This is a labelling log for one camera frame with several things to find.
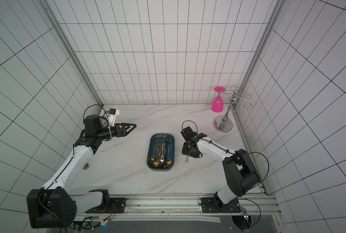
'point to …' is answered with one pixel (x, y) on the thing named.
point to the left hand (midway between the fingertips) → (131, 128)
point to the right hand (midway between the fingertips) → (182, 153)
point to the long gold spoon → (157, 162)
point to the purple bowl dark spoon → (165, 166)
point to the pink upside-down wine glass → (217, 105)
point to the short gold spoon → (152, 158)
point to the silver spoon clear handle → (186, 161)
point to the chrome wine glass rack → (221, 124)
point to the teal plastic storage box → (160, 139)
